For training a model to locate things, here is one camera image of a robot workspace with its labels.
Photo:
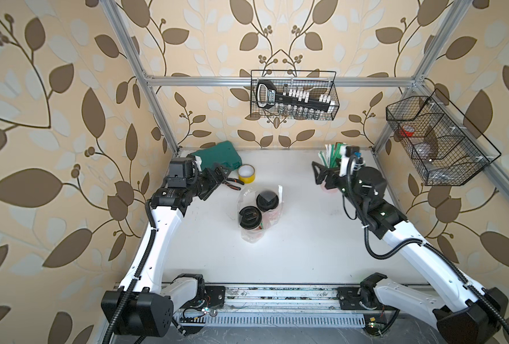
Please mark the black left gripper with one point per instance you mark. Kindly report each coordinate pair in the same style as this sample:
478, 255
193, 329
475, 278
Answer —
212, 182

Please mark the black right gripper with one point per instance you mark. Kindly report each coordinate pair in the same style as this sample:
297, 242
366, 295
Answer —
326, 172

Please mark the red cup black lid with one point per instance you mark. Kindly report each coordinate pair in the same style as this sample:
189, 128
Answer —
268, 202
251, 223

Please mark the clear plastic carrier bag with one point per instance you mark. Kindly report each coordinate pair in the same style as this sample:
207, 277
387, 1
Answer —
248, 197

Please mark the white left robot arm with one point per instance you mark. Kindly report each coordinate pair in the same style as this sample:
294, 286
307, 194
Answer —
151, 258

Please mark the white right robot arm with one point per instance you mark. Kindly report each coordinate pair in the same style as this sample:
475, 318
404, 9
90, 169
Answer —
462, 310

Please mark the orange black pliers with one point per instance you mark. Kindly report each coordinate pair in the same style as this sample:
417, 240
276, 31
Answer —
233, 183

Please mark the green white wrapped straws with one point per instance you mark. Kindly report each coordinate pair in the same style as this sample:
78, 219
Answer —
333, 154

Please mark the green plastic tool case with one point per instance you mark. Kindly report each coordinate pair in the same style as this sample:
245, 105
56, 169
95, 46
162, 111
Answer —
223, 153

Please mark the yellow tape roll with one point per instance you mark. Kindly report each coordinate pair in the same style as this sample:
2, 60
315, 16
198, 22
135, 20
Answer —
246, 173

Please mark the black socket set holder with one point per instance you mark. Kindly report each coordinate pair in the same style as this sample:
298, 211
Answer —
281, 96

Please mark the red item in basket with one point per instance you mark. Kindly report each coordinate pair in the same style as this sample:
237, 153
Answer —
406, 131

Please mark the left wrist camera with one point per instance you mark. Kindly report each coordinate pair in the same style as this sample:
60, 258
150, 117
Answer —
198, 161

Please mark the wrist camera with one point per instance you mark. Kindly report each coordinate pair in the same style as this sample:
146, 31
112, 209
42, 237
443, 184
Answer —
198, 161
348, 159

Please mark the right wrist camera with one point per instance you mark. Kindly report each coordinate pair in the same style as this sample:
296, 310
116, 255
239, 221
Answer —
348, 159

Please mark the black wire basket back wall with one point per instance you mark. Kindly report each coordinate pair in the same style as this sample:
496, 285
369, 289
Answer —
316, 78

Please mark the black wire basket wall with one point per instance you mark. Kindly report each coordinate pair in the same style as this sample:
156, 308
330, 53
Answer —
449, 147
316, 78

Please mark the black wire basket right wall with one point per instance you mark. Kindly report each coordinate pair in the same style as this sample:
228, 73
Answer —
449, 147

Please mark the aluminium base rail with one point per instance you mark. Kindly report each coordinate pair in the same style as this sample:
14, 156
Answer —
189, 303

